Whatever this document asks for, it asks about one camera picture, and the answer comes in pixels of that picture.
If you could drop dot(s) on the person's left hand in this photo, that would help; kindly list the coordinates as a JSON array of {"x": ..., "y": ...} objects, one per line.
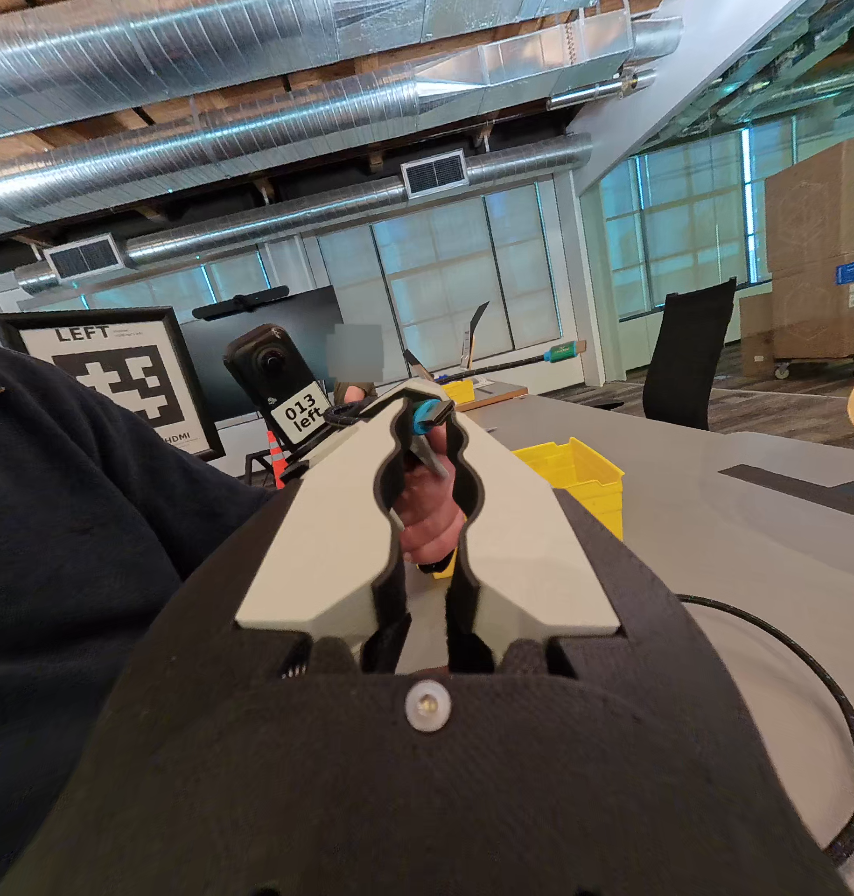
[{"x": 430, "y": 518}]

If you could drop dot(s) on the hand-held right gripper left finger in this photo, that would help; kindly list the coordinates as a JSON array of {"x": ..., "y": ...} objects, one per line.
[{"x": 329, "y": 546}]

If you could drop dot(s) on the framed patterned sign board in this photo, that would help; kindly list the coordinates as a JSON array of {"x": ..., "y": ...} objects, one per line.
[{"x": 105, "y": 371}]

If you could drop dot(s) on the black chair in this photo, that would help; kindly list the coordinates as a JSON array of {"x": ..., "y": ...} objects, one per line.
[{"x": 686, "y": 350}]

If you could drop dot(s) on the orange cone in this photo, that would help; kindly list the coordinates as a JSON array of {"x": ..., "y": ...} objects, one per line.
[{"x": 276, "y": 459}]

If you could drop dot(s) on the cardboard box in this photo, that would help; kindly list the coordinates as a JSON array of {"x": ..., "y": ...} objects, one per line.
[{"x": 819, "y": 252}]

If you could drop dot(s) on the person's left forearm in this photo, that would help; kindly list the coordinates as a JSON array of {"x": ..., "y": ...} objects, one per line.
[{"x": 77, "y": 560}]

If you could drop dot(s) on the round metal ventilation duct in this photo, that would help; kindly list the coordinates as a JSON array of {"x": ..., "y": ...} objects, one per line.
[
  {"x": 119, "y": 56},
  {"x": 259, "y": 133},
  {"x": 329, "y": 210}
]

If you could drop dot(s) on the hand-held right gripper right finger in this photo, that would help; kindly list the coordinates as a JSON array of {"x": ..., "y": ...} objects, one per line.
[{"x": 539, "y": 553}]

